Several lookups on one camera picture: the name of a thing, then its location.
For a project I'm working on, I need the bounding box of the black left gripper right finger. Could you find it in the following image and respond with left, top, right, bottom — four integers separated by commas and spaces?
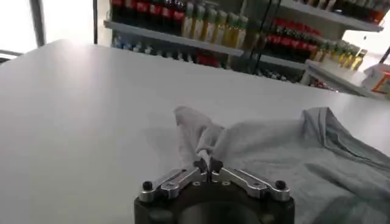
210, 158, 292, 203

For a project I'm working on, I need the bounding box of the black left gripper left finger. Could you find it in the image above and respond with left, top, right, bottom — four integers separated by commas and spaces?
139, 158, 210, 203

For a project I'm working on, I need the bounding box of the grey printed t-shirt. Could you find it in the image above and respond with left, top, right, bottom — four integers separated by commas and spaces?
172, 105, 390, 224

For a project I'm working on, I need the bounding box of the shelf unit with drink bottles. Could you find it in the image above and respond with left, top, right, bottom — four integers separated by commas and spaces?
103, 0, 269, 71
243, 0, 385, 89

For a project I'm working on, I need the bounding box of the white and orange box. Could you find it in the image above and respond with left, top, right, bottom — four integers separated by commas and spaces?
361, 63, 390, 99

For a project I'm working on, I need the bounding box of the black slanted pole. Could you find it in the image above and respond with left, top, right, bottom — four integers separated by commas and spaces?
92, 0, 99, 45

